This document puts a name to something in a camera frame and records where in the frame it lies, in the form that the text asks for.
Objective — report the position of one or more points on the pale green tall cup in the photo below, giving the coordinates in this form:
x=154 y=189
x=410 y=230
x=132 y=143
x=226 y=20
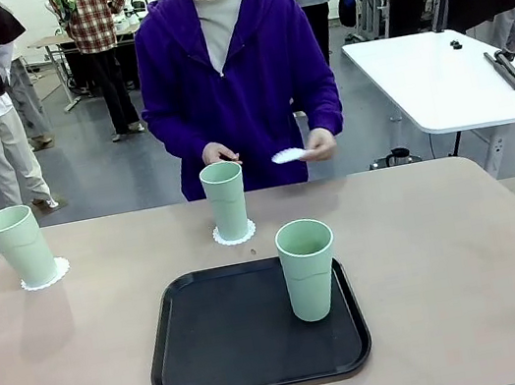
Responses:
x=311 y=287
x=227 y=207
x=23 y=249

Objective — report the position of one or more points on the white scalloped paper coaster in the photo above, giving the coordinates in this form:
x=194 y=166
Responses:
x=235 y=241
x=63 y=269
x=287 y=156

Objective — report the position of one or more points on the person's right forearm purple sleeve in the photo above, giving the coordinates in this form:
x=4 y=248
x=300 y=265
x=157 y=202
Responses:
x=179 y=144

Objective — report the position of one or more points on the person's left forearm purple sleeve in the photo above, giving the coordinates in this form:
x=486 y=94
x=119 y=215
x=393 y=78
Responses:
x=329 y=115

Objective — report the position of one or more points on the person's left hand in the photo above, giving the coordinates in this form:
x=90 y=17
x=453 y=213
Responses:
x=323 y=143

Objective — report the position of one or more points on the person's right hand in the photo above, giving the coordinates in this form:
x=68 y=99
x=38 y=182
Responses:
x=216 y=152

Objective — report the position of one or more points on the black folded tripod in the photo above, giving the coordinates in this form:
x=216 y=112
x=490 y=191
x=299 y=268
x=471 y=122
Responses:
x=511 y=75

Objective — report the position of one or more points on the white folding table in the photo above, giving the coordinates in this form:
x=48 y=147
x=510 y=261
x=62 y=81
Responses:
x=442 y=80

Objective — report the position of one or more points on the small black clamp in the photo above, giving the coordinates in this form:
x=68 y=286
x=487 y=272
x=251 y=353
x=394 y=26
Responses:
x=456 y=44

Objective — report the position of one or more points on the black kettle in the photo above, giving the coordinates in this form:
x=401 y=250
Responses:
x=400 y=158

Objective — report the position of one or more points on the person in grey trousers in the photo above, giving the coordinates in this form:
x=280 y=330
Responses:
x=28 y=93

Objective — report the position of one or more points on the wooden top desk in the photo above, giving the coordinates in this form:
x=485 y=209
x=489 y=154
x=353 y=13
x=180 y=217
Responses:
x=48 y=41

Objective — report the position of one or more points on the black plastic serving tray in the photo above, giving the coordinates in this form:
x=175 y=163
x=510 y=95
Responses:
x=225 y=348

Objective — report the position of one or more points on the person in plaid shirt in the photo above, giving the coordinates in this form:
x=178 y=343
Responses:
x=93 y=22

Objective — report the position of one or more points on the person in purple hoodie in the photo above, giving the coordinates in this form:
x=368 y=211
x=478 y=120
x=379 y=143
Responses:
x=199 y=88

